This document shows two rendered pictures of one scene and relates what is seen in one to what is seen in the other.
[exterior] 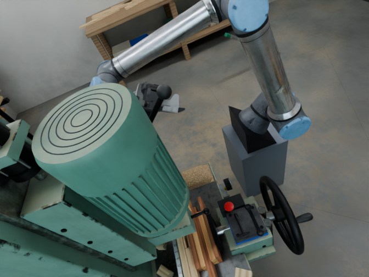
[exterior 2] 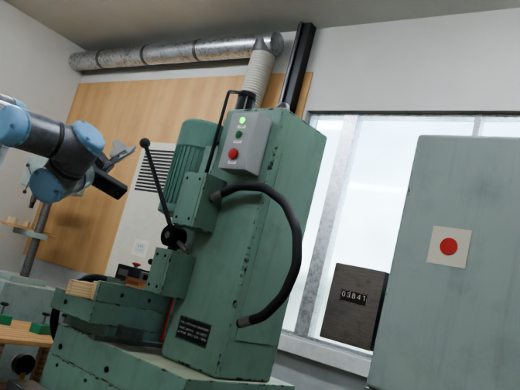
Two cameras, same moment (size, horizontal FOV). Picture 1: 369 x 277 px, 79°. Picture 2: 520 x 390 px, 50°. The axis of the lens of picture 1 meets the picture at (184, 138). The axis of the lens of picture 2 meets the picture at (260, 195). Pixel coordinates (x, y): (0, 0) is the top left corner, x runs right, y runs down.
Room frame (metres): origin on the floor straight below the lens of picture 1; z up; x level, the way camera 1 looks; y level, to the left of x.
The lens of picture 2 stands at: (1.56, 1.37, 1.03)
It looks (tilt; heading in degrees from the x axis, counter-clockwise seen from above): 10 degrees up; 217
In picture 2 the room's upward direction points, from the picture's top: 14 degrees clockwise
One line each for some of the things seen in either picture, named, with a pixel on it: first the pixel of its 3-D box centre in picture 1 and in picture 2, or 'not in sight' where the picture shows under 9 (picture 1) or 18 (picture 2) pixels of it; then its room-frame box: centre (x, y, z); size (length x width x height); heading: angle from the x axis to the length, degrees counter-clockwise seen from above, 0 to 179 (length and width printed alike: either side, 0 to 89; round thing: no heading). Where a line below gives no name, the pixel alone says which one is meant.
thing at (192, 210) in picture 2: not in sight; (198, 202); (0.46, 0.33, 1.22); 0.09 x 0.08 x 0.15; 85
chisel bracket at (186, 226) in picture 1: (170, 225); not in sight; (0.30, 0.15, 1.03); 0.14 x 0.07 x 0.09; 85
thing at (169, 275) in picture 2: not in sight; (169, 273); (0.47, 0.30, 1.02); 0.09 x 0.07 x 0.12; 175
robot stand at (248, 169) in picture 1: (254, 157); not in sight; (0.85, -0.41, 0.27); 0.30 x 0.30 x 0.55; 89
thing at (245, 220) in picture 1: (241, 216); (136, 274); (0.25, -0.06, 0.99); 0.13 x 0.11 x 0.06; 175
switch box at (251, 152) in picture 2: not in sight; (245, 144); (0.46, 0.44, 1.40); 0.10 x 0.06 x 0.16; 85
